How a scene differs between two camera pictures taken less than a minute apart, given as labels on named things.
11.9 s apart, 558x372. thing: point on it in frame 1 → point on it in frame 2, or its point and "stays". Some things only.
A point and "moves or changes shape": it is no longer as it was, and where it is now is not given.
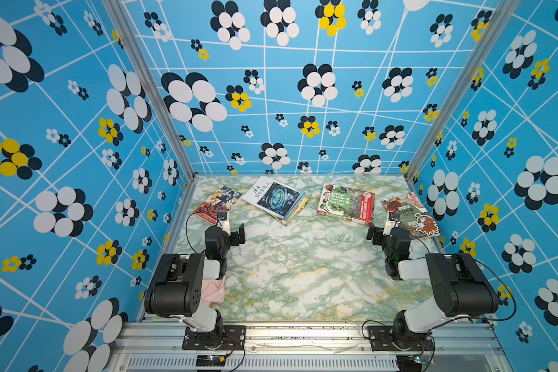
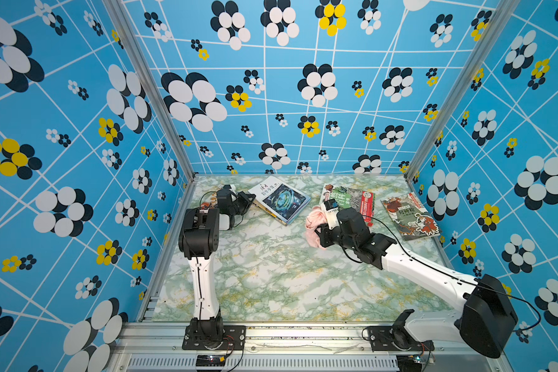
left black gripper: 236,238 → 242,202
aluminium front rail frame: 455,347 stays
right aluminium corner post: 498,19 stays
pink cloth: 213,291 moves or changes shape
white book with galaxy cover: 273,197 moves or changes shape
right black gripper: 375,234 → 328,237
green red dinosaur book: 346,203 stays
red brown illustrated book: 414,216 stays
